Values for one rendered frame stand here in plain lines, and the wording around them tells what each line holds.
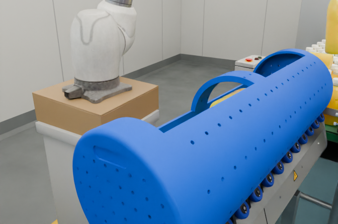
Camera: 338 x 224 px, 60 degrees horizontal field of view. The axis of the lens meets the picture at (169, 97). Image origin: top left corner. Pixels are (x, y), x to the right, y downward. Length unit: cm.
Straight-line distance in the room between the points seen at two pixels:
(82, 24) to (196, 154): 63
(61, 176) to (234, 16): 482
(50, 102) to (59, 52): 272
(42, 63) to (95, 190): 310
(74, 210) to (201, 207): 82
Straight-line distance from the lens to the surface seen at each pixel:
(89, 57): 96
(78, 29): 98
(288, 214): 147
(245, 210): 75
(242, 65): 149
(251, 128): 62
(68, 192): 120
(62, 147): 109
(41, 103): 109
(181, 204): 44
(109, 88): 101
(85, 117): 94
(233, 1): 561
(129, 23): 114
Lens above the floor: 145
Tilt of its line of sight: 21 degrees down
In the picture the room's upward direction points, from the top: straight up
